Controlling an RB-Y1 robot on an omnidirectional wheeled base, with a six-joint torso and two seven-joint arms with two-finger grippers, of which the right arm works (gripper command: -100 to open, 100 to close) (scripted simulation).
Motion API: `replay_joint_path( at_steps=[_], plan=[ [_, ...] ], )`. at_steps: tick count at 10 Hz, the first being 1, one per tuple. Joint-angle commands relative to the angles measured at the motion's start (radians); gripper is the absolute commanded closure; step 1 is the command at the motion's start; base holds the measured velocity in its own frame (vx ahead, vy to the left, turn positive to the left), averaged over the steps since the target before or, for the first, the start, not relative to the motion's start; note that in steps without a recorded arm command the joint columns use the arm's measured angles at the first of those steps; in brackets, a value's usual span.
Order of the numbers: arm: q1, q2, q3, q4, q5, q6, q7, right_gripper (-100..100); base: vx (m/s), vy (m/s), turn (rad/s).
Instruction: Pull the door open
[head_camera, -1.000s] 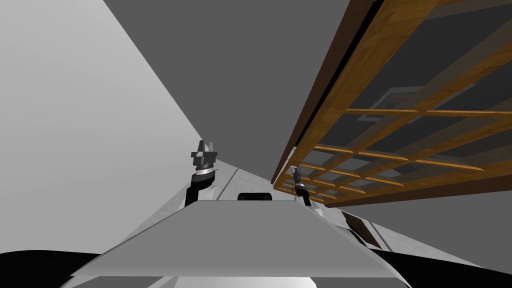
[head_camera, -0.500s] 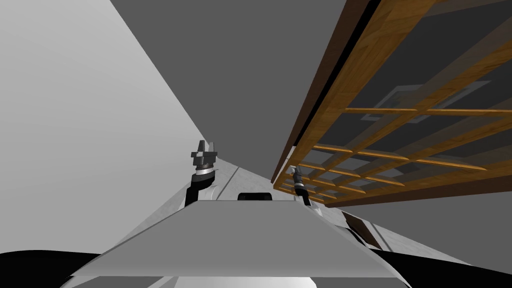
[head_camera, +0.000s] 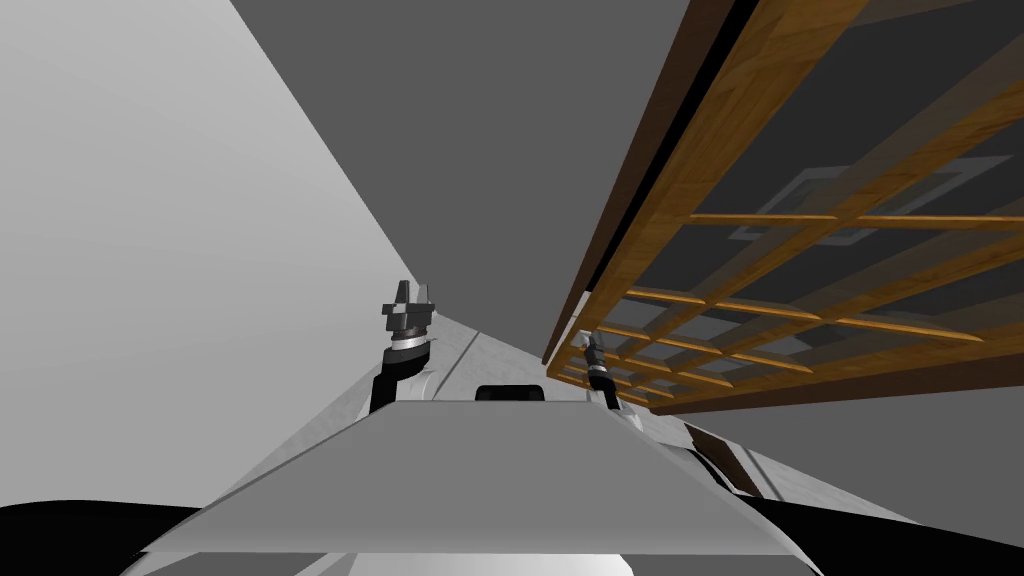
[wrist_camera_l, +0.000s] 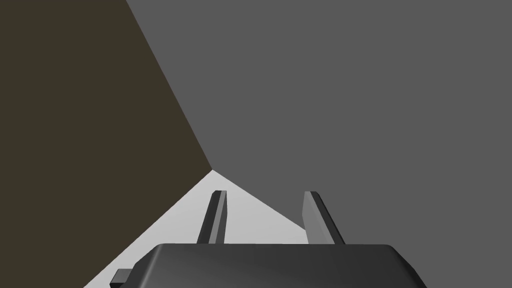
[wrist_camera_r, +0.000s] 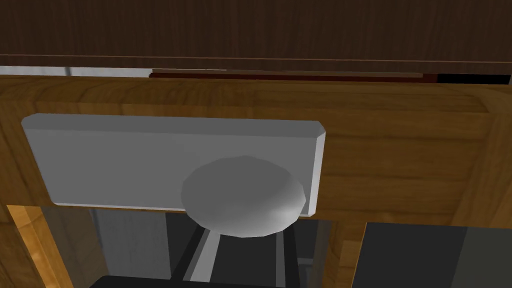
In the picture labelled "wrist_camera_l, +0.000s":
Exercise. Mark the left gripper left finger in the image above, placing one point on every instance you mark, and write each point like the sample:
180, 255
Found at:
213, 220

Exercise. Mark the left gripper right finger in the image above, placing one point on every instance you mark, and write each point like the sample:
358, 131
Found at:
320, 224

